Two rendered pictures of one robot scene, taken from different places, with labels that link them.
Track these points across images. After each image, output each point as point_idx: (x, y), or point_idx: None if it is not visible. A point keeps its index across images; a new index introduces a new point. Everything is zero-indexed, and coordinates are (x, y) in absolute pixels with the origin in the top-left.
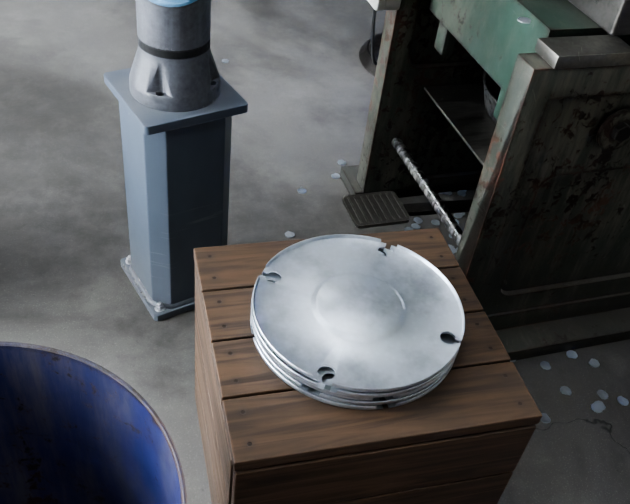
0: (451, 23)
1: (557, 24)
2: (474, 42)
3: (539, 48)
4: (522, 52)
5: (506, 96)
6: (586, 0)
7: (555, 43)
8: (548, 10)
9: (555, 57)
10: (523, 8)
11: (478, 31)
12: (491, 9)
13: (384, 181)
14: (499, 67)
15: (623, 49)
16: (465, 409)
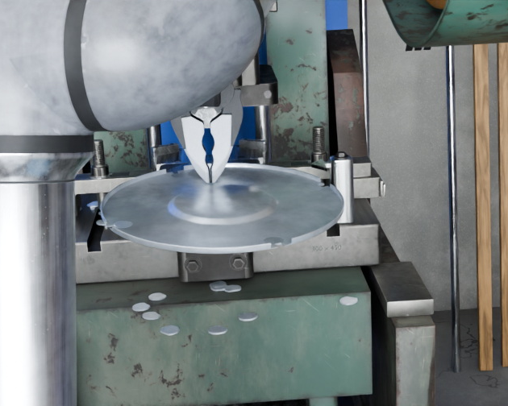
0: (149, 397)
1: (355, 285)
2: (222, 387)
3: (396, 310)
4: (332, 339)
5: (400, 379)
6: (321, 254)
7: (401, 295)
8: (316, 284)
9: (430, 302)
10: (306, 298)
11: (223, 370)
12: (238, 333)
13: None
14: (296, 379)
15: (407, 266)
16: None
